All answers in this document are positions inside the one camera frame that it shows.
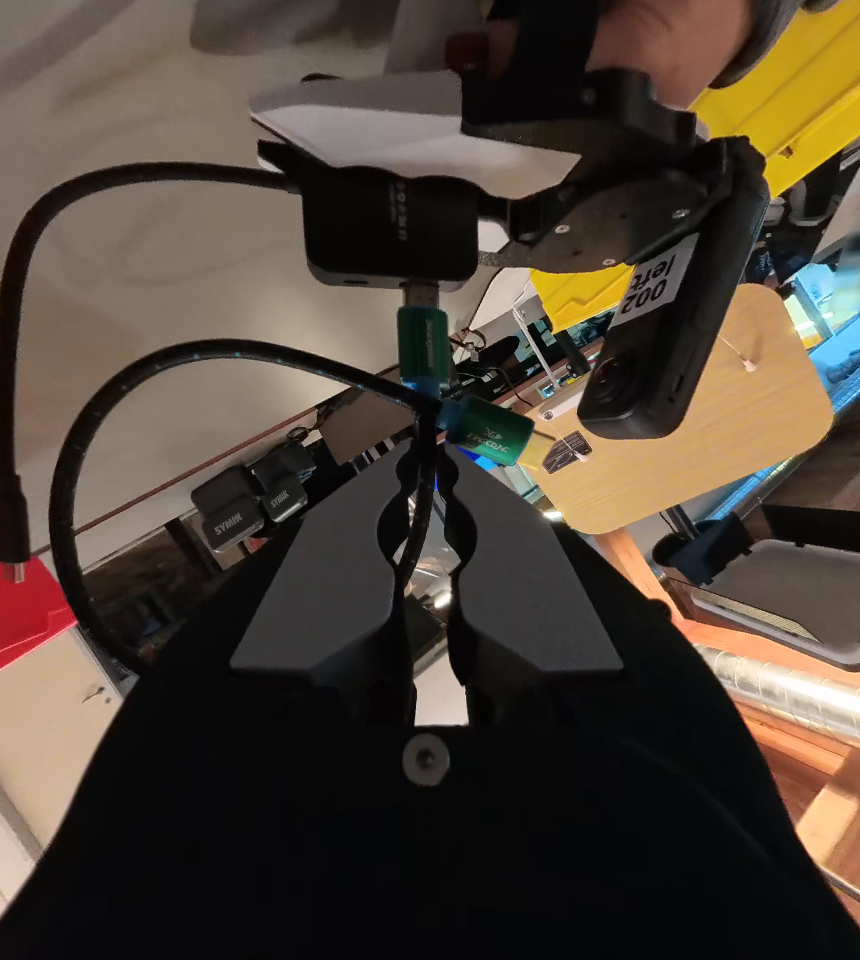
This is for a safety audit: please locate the black hard case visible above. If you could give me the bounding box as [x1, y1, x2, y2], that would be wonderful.
[251, 448, 312, 526]
[190, 465, 267, 556]

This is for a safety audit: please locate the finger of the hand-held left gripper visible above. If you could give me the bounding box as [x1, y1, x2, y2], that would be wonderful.
[476, 216, 513, 267]
[248, 69, 582, 199]

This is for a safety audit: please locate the black adapter hub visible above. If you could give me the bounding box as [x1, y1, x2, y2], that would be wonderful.
[0, 163, 481, 588]

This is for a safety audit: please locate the green plug hdmi cable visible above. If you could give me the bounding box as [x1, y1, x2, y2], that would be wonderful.
[49, 283, 560, 676]

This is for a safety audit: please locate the wooden post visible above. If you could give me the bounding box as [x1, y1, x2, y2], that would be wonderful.
[593, 525, 674, 625]

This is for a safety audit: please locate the person's left forearm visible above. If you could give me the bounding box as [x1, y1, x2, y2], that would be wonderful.
[715, 0, 815, 90]

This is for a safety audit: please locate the black wall speaker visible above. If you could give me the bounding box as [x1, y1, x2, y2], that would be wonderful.
[653, 513, 755, 588]

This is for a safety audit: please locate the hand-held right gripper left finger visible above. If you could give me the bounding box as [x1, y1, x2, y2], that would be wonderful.
[229, 441, 412, 687]

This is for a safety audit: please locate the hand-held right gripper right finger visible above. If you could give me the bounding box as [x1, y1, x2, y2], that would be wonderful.
[441, 447, 624, 689]

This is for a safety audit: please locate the silver air duct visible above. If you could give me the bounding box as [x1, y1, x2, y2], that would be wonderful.
[692, 643, 860, 760]

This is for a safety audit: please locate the white door with lever handle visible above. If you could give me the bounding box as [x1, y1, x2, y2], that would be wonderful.
[0, 628, 134, 909]

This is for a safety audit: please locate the black label sticker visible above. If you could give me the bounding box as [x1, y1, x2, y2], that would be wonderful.
[542, 433, 594, 476]

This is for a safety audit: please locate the wooden stand board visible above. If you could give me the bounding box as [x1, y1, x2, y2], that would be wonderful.
[538, 283, 837, 537]

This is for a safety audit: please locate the wall vent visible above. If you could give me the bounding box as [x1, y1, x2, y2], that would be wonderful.
[688, 538, 860, 674]

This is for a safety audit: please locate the person's left hand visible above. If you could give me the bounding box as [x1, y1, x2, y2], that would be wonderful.
[445, 0, 759, 111]

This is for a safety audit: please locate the large yellow storage bin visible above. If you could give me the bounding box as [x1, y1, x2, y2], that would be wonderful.
[529, 0, 860, 333]

